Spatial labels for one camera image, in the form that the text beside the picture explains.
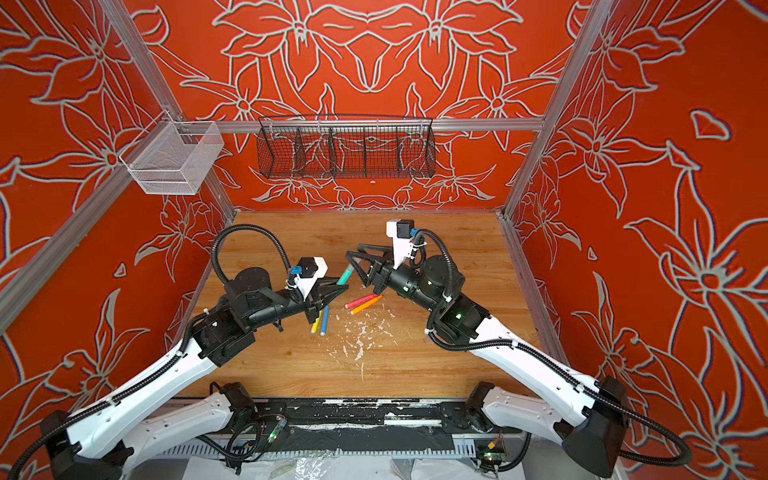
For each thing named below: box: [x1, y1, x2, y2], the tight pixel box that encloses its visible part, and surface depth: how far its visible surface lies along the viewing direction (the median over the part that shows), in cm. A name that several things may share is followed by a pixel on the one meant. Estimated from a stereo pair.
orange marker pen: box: [350, 294, 383, 315], surface depth 94 cm
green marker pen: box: [337, 263, 355, 285], surface depth 61 cm
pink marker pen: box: [344, 294, 378, 309], surface depth 94 cm
